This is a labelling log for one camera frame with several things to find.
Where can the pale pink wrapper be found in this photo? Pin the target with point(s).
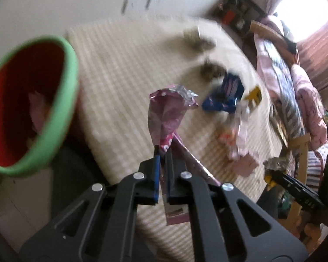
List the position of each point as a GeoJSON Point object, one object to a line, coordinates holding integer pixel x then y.
{"type": "Point", "coordinates": [246, 166]}

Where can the blue plaid blanket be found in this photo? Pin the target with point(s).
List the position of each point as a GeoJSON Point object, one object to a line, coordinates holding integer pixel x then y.
{"type": "Point", "coordinates": [284, 87]}

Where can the pink curtain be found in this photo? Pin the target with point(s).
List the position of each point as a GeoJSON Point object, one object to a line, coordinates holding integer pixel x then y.
{"type": "Point", "coordinates": [322, 57]}

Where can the long pink foil wrapper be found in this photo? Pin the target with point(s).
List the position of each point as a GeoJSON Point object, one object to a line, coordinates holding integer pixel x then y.
{"type": "Point", "coordinates": [166, 114]}

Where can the wooden bed frame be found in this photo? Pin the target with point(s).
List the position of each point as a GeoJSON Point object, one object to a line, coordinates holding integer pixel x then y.
{"type": "Point", "coordinates": [300, 147]}

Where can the pink quilt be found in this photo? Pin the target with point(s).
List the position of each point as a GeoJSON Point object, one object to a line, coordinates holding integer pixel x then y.
{"type": "Point", "coordinates": [308, 106]}

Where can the grey wrapper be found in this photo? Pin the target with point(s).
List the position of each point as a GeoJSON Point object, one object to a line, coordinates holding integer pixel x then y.
{"type": "Point", "coordinates": [276, 164]}

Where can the white wall socket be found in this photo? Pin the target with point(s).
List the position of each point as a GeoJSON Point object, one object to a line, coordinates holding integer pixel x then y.
{"type": "Point", "coordinates": [147, 4]}
{"type": "Point", "coordinates": [125, 5]}

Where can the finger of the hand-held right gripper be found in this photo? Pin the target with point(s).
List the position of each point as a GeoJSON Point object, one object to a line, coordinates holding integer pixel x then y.
{"type": "Point", "coordinates": [298, 191]}

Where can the blue snack wrapper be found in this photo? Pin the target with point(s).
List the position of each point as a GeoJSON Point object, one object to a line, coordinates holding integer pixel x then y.
{"type": "Point", "coordinates": [229, 87]}

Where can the green-rimmed red bin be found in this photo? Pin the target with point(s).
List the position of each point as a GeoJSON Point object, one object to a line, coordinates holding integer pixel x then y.
{"type": "Point", "coordinates": [13, 95]}

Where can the dark storage shelf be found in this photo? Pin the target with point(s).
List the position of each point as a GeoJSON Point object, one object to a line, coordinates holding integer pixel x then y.
{"type": "Point", "coordinates": [243, 8]}

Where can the orange wrapper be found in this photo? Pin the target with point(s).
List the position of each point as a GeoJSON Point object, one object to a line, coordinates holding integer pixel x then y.
{"type": "Point", "coordinates": [226, 137]}

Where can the white printed wrapper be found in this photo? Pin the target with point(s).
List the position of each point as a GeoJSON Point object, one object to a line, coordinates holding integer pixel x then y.
{"type": "Point", "coordinates": [198, 39]}

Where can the brown cigarette pack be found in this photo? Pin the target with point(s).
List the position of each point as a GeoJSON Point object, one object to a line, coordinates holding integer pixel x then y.
{"type": "Point", "coordinates": [211, 71]}

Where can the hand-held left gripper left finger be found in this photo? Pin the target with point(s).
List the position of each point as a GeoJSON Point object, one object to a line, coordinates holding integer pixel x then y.
{"type": "Point", "coordinates": [155, 182]}

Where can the bright window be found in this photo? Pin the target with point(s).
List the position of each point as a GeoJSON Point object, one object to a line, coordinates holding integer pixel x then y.
{"type": "Point", "coordinates": [303, 11]}

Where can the yellow and black wrapper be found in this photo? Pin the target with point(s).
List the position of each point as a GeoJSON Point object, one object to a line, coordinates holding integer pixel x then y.
{"type": "Point", "coordinates": [254, 95]}

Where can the clear pink-white wrapper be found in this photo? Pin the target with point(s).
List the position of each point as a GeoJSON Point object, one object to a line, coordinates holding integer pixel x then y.
{"type": "Point", "coordinates": [242, 131]}

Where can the red box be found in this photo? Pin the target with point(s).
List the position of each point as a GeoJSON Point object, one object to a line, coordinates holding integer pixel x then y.
{"type": "Point", "coordinates": [229, 17]}

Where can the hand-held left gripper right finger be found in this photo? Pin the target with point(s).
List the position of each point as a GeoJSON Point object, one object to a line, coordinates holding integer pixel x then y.
{"type": "Point", "coordinates": [168, 185]}

